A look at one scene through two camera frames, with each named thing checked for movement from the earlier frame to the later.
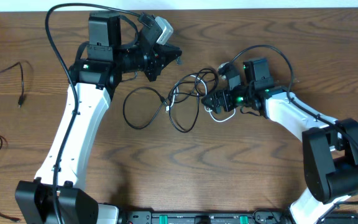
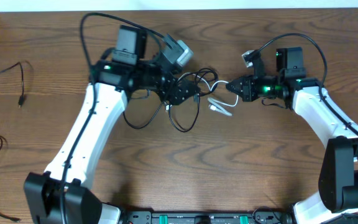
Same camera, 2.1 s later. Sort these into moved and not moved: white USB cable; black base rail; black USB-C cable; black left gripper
Moved: black left gripper; white USB cable
Not moved: black USB-C cable; black base rail
